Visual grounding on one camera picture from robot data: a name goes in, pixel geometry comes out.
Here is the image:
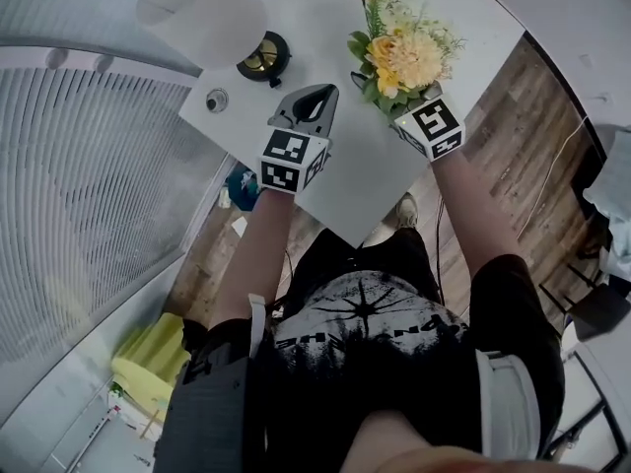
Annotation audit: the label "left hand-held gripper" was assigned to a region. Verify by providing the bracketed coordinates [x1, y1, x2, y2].
[258, 83, 341, 196]

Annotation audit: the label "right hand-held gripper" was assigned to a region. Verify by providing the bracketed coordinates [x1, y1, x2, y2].
[350, 71, 466, 163]

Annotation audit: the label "yellow artificial flowers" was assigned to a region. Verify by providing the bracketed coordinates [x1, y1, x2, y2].
[344, 0, 467, 117]

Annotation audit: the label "person's left forearm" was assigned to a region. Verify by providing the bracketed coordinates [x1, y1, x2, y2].
[208, 187, 298, 330]

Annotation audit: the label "person's right forearm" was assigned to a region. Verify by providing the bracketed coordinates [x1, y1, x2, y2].
[429, 154, 521, 279]

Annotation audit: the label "green waste bin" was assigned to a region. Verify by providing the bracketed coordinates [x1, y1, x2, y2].
[225, 164, 261, 212]

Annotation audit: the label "table lamp with black base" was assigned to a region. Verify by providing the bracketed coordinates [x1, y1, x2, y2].
[136, 0, 294, 90]

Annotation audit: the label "person's beige shoe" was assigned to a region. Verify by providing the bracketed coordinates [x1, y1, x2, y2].
[393, 191, 420, 231]

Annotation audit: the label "person's black shorts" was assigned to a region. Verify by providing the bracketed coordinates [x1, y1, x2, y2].
[288, 227, 443, 309]

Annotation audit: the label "pale crumpled cloth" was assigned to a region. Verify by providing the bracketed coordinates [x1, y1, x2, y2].
[581, 124, 631, 285]

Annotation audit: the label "black printed t-shirt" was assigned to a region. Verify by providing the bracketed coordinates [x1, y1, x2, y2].
[245, 253, 567, 465]

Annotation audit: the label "dark chair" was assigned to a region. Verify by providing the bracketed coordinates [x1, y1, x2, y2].
[536, 165, 631, 324]

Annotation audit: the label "yellow-green skirted round table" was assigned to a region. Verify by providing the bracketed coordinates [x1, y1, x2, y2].
[109, 311, 187, 429]

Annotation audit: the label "grey backpack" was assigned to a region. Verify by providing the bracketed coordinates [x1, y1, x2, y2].
[153, 332, 258, 473]

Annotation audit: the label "white waist pouch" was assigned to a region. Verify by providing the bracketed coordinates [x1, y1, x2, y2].
[474, 349, 544, 458]

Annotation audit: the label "small round grey disc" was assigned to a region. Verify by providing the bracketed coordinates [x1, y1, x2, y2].
[205, 87, 230, 114]

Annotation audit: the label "thin black cable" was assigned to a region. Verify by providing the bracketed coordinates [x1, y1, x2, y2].
[431, 198, 447, 304]

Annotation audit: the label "white floor cable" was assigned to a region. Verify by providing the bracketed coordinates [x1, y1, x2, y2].
[516, 114, 591, 241]

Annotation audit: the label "grey shoulder strap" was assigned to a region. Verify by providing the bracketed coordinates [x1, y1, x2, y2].
[246, 292, 268, 360]

